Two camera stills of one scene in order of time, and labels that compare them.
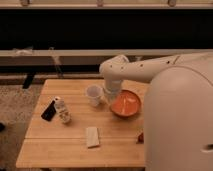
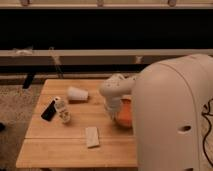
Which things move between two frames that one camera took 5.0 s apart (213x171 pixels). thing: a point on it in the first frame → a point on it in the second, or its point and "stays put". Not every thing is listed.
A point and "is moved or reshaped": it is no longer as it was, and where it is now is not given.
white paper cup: [94, 93] → [75, 95]
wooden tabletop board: [67, 131] stays put
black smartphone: [49, 112] stays put
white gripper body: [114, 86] → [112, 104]
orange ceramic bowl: [126, 103] is moved or reshaped
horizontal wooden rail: [106, 52] stays put
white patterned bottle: [62, 109] stays put
